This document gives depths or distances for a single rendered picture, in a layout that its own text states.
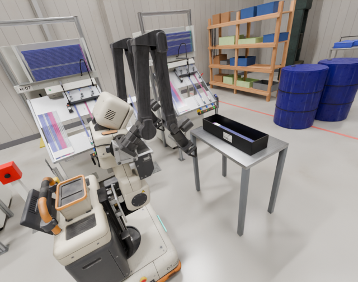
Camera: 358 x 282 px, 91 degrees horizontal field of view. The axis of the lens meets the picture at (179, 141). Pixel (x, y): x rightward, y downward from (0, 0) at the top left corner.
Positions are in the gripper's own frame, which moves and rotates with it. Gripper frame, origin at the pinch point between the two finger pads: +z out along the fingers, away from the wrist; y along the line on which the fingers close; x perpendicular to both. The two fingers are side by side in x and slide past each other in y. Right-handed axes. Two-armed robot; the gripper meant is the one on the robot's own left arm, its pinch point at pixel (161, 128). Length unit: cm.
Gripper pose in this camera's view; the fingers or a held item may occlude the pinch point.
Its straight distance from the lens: 140.0
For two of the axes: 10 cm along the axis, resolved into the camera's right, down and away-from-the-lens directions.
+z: 4.8, 6.2, 6.2
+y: -4.9, -4.0, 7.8
